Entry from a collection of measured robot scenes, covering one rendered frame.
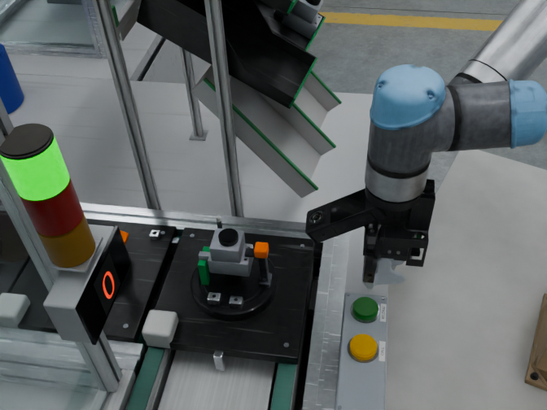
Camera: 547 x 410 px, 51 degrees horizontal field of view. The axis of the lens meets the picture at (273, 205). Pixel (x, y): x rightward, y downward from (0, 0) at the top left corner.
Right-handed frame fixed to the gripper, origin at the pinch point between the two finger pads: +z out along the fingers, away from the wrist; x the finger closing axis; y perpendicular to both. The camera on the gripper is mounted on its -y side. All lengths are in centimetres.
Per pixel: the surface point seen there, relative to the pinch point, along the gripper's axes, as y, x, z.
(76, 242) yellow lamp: -30.7, -18.9, -25.6
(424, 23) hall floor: 31, 285, 104
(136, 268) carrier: -38.6, 2.8, 6.6
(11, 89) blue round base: -93, 60, 12
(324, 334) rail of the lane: -5.5, -4.9, 8.3
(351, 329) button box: -1.5, -3.9, 7.6
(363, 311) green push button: 0.2, -1.0, 6.5
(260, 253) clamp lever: -16.0, 0.5, -3.5
